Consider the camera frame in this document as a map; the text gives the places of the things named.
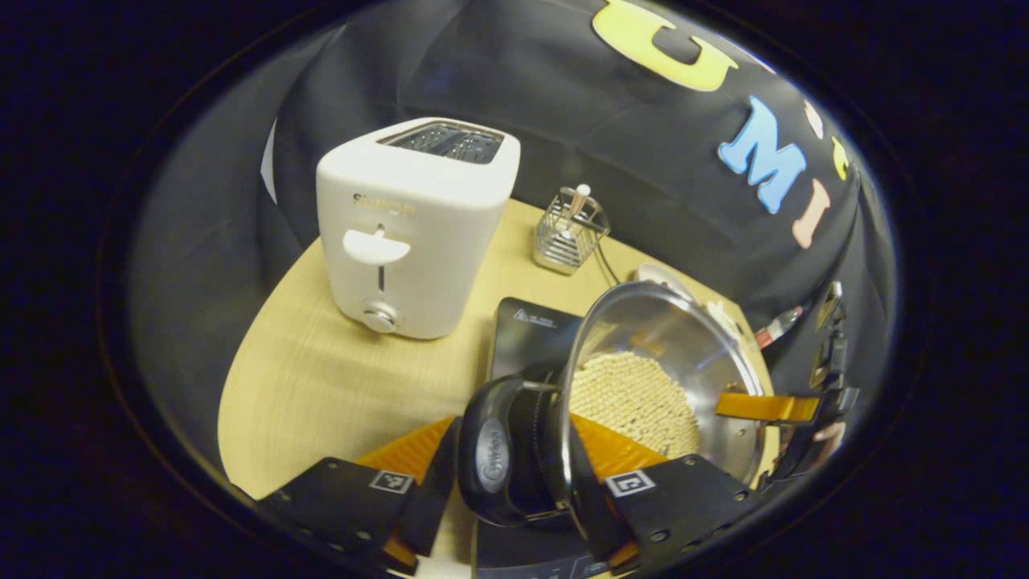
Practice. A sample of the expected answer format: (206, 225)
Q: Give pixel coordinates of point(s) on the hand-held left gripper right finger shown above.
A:
(599, 523)

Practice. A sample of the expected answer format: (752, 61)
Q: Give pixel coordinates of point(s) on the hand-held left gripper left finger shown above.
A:
(342, 503)

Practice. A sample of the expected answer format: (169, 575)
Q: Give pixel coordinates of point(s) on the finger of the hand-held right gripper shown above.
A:
(764, 407)

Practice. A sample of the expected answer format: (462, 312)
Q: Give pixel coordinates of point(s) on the stainless steel pot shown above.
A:
(667, 330)

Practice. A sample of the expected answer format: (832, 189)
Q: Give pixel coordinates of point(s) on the black induction cooktop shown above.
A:
(530, 338)

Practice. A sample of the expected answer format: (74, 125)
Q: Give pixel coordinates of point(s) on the plastic bottle red label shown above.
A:
(776, 330)

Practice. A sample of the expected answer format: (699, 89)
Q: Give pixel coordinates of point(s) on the pile of soybeans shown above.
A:
(627, 402)

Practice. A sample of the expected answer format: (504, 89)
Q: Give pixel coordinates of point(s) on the white round plate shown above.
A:
(655, 273)

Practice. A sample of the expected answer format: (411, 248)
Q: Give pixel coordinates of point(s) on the white toaster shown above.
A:
(418, 265)

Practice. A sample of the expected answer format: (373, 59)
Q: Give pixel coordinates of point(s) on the pink utensil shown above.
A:
(579, 201)

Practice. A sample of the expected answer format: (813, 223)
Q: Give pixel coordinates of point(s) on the black backdrop cloth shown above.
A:
(603, 121)

